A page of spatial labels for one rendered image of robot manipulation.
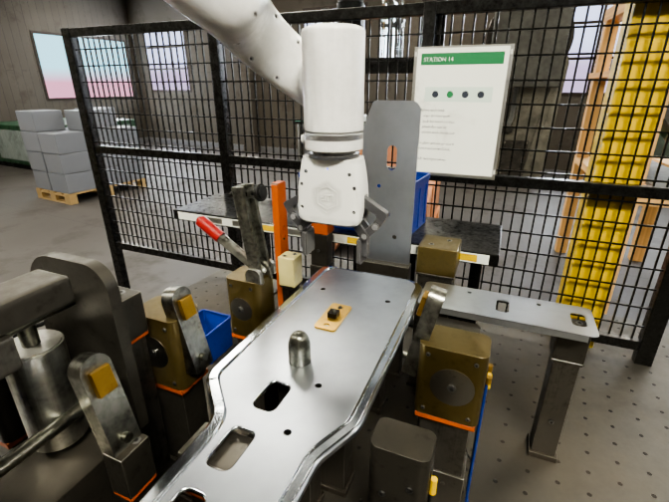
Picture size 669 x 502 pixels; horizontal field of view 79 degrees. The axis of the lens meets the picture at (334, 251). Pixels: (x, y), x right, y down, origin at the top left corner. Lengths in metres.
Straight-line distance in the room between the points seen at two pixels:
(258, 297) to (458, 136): 0.66
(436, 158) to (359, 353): 0.65
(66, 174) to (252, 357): 5.43
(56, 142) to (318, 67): 5.42
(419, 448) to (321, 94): 0.44
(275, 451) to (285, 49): 0.53
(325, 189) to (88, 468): 0.44
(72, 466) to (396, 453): 0.37
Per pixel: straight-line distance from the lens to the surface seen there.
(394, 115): 0.85
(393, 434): 0.52
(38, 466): 0.62
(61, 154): 5.91
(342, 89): 0.56
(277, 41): 0.64
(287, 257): 0.77
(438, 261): 0.86
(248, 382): 0.58
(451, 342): 0.58
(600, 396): 1.17
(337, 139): 0.56
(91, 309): 0.54
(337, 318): 0.69
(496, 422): 1.00
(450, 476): 0.72
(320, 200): 0.60
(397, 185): 0.86
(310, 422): 0.52
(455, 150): 1.11
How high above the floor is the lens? 1.37
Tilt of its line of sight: 22 degrees down
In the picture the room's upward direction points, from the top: straight up
